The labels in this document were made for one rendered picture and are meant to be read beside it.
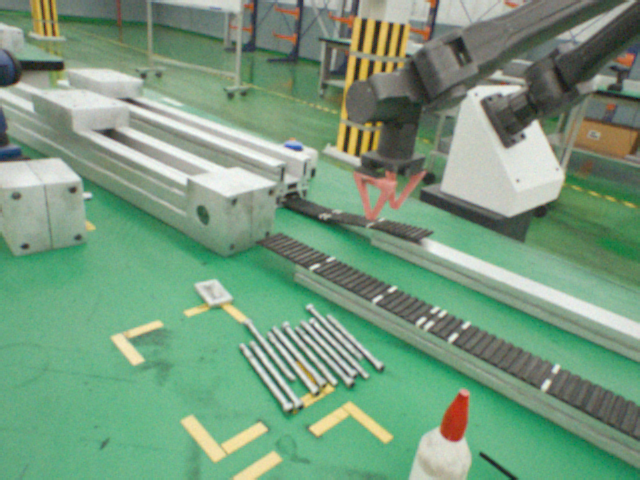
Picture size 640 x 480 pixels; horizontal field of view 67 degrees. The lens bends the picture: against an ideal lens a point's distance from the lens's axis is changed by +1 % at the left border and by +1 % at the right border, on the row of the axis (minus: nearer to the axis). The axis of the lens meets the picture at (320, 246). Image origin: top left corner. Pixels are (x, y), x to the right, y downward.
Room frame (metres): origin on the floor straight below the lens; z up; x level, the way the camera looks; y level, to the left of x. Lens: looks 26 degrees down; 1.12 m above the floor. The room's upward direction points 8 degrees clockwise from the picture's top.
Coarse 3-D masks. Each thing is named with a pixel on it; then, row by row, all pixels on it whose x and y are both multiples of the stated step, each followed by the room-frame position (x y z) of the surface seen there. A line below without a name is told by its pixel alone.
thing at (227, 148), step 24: (144, 120) 1.06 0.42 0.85; (168, 120) 1.03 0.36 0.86; (192, 120) 1.08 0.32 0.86; (168, 144) 1.03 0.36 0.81; (192, 144) 0.96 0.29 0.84; (216, 144) 0.92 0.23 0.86; (240, 144) 0.98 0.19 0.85; (264, 144) 0.95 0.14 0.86; (264, 168) 0.85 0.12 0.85; (288, 168) 0.90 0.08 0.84; (288, 192) 0.85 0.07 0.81
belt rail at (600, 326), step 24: (384, 240) 0.72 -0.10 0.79; (408, 240) 0.70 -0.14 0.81; (432, 264) 0.66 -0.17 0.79; (456, 264) 0.64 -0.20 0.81; (480, 264) 0.65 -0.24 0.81; (480, 288) 0.62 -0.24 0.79; (504, 288) 0.60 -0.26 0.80; (528, 288) 0.59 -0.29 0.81; (528, 312) 0.57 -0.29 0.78; (552, 312) 0.56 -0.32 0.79; (576, 312) 0.54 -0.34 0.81; (600, 312) 0.55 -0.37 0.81; (600, 336) 0.52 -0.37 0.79; (624, 336) 0.51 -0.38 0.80
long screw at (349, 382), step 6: (300, 330) 0.46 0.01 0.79; (300, 336) 0.45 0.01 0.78; (306, 336) 0.45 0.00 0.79; (306, 342) 0.44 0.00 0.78; (312, 342) 0.44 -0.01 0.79; (318, 348) 0.43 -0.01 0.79; (318, 354) 0.42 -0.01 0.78; (324, 354) 0.42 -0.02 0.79; (324, 360) 0.41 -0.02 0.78; (330, 360) 0.41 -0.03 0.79; (330, 366) 0.40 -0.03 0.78; (336, 366) 0.40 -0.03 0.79; (336, 372) 0.39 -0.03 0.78; (342, 372) 0.39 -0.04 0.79; (348, 378) 0.38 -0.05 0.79; (348, 384) 0.38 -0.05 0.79; (354, 384) 0.38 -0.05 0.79
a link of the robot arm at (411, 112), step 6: (402, 108) 0.72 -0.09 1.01; (408, 108) 0.71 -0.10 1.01; (414, 108) 0.72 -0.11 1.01; (420, 108) 0.72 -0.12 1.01; (402, 114) 0.71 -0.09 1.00; (408, 114) 0.72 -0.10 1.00; (414, 114) 0.72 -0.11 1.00; (420, 114) 0.73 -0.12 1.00; (396, 120) 0.72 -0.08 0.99; (402, 120) 0.71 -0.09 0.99; (408, 120) 0.72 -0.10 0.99; (414, 120) 0.72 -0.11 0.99; (396, 126) 0.73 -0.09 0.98; (402, 126) 0.72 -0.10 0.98
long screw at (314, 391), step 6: (270, 336) 0.44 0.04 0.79; (276, 342) 0.43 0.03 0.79; (282, 348) 0.42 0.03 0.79; (282, 354) 0.41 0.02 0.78; (288, 354) 0.41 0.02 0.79; (288, 360) 0.40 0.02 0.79; (294, 366) 0.39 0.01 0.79; (300, 372) 0.38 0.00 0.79; (306, 378) 0.38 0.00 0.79; (306, 384) 0.37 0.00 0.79; (312, 384) 0.37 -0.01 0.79; (312, 390) 0.36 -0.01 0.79; (318, 390) 0.36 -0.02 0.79; (318, 396) 0.36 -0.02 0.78
